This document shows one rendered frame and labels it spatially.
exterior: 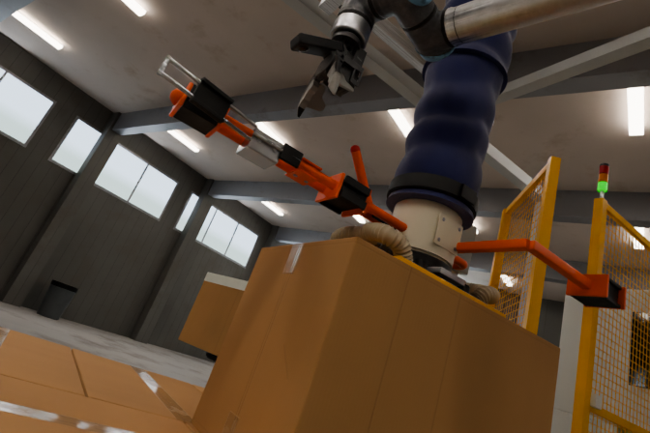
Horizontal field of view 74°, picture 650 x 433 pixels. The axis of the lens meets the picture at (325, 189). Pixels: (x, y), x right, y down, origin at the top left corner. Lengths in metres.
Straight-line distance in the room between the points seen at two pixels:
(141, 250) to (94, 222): 1.22
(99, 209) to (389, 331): 9.19
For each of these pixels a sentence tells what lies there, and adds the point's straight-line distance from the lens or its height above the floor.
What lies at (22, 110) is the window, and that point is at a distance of 9.32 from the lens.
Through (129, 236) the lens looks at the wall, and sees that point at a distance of 10.10.
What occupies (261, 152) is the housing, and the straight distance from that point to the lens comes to 0.83.
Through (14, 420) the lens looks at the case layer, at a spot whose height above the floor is 0.54.
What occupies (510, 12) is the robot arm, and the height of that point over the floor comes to 1.49.
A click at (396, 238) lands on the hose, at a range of 0.88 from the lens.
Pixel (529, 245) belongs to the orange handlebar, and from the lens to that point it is 0.95.
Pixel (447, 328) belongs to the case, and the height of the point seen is 0.87.
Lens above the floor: 0.73
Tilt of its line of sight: 22 degrees up
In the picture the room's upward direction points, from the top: 20 degrees clockwise
